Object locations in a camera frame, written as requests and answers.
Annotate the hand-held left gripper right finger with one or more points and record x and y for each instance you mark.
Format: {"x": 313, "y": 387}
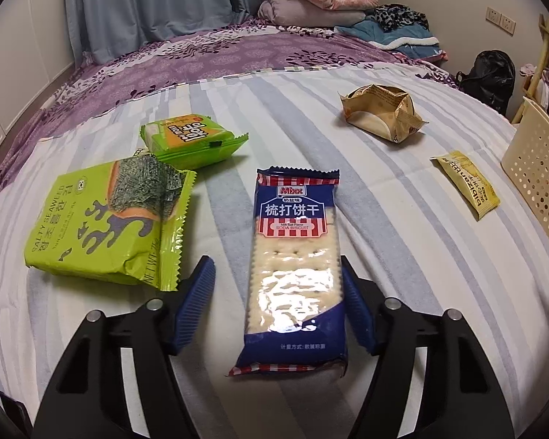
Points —
{"x": 357, "y": 311}

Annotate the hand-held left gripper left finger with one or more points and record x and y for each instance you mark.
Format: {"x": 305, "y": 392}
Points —
{"x": 194, "y": 306}

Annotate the dark blue soda cracker packet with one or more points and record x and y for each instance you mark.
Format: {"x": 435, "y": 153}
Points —
{"x": 293, "y": 247}

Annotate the small green snack packet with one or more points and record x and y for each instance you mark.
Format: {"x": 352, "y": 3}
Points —
{"x": 187, "y": 139}

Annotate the yellow biscuit packet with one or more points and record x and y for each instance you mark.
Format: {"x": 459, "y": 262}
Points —
{"x": 471, "y": 183}

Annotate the cream perforated plastic basket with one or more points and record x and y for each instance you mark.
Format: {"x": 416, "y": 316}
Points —
{"x": 535, "y": 169}

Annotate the striped bed cover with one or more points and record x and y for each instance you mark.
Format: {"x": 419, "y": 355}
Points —
{"x": 439, "y": 283}

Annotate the green seaweed packet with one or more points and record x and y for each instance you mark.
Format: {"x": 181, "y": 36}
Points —
{"x": 96, "y": 238}

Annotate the gold snack packet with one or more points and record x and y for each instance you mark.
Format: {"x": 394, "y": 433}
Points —
{"x": 379, "y": 109}

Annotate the purple floral bedsheet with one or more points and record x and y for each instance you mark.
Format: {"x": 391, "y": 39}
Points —
{"x": 164, "y": 82}

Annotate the black bag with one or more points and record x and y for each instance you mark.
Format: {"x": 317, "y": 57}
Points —
{"x": 489, "y": 77}

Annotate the blue blanket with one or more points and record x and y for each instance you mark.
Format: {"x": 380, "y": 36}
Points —
{"x": 393, "y": 39}

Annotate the leopard print cloth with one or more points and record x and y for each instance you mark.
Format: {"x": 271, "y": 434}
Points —
{"x": 400, "y": 18}

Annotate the grey-blue curtain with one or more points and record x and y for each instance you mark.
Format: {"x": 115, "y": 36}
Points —
{"x": 164, "y": 4}

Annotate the mauve quilt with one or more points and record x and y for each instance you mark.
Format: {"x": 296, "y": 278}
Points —
{"x": 293, "y": 13}

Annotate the wooden rack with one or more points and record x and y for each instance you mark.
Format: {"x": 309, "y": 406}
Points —
{"x": 544, "y": 50}

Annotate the white wardrobe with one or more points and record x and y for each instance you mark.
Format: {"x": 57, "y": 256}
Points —
{"x": 18, "y": 32}

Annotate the wall outlet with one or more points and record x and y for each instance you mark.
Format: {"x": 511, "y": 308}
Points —
{"x": 507, "y": 24}
{"x": 492, "y": 14}

